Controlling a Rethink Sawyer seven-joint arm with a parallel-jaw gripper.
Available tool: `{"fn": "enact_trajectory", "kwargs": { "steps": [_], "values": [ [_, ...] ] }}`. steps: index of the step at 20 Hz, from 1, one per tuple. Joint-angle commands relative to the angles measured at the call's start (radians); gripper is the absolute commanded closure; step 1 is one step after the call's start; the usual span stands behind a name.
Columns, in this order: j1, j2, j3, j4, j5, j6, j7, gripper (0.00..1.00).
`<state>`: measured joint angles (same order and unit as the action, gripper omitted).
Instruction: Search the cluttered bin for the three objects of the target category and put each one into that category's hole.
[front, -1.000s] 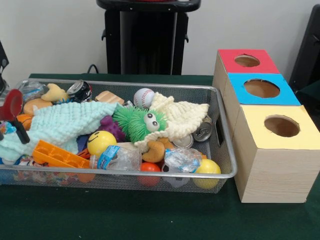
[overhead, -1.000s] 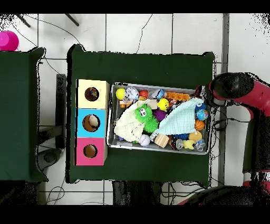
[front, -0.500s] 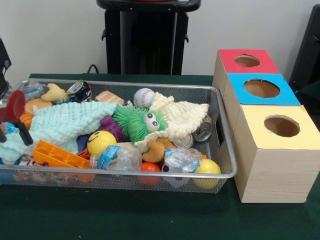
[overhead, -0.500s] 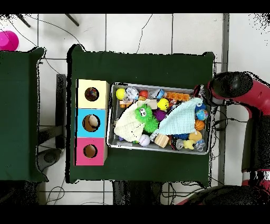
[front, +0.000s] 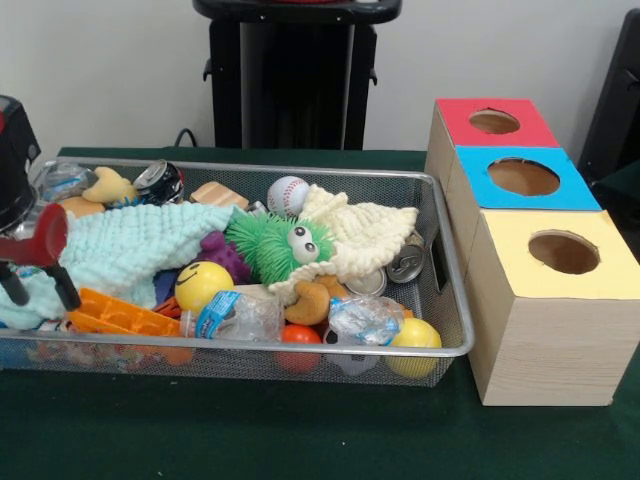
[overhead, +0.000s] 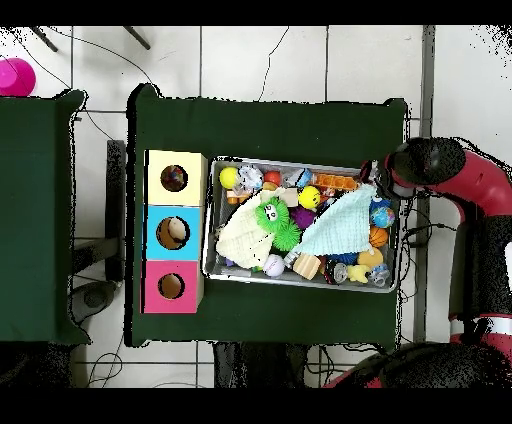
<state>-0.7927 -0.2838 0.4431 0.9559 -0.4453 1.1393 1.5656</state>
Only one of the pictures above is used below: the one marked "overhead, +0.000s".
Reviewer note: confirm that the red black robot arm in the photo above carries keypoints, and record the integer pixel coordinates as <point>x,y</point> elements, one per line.
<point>480,188</point>

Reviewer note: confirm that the yellow smiley ball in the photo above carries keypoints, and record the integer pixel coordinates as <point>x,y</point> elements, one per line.
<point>309,196</point>

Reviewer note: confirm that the striped wooden block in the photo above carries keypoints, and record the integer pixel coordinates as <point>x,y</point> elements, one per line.
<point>307,266</point>

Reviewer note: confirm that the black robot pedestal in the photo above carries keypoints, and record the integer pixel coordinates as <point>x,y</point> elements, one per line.
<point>260,368</point>

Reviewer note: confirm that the crushed clear plastic bottle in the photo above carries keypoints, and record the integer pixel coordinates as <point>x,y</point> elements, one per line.
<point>299,176</point>

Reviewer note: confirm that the mint knitted cloth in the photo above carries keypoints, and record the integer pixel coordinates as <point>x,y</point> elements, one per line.
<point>340,228</point>

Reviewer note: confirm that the wooden three-hole box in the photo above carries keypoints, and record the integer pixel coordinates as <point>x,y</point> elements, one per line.
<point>176,200</point>

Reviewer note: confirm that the small orange basketball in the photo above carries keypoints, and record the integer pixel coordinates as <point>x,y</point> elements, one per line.
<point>378,236</point>

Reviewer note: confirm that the black upright panel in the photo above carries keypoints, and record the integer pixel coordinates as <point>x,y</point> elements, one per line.
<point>116,180</point>

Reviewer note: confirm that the magenta plastic cup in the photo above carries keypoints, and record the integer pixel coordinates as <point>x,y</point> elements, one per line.
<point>16,78</point>

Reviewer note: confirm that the white baseball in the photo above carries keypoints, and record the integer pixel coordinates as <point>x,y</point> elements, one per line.
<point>274,266</point>

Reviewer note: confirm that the globe print ball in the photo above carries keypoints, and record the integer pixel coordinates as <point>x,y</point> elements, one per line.
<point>383,217</point>

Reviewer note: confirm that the colourful patterned cloth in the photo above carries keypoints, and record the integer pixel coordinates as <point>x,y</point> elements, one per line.
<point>174,178</point>

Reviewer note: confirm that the dark metal leg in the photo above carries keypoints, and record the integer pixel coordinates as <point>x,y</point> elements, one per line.
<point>44,39</point>
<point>136,38</point>

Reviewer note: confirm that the cream knitted cloth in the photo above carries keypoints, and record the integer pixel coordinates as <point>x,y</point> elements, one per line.
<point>244,240</point>

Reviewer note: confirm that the dark green table cloth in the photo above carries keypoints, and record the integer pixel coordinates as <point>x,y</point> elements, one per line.
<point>32,200</point>
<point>240,128</point>

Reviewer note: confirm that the green spiky toy with eyes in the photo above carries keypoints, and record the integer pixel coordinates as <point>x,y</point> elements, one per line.
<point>286,236</point>

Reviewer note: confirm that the silver mesh bin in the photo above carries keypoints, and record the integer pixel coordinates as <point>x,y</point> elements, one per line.
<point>300,282</point>

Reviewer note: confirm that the grey rounded floor object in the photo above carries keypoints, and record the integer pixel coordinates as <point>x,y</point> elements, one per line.
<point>94,298</point>

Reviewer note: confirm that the plain yellow ball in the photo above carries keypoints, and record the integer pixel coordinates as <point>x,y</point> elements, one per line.
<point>228,178</point>

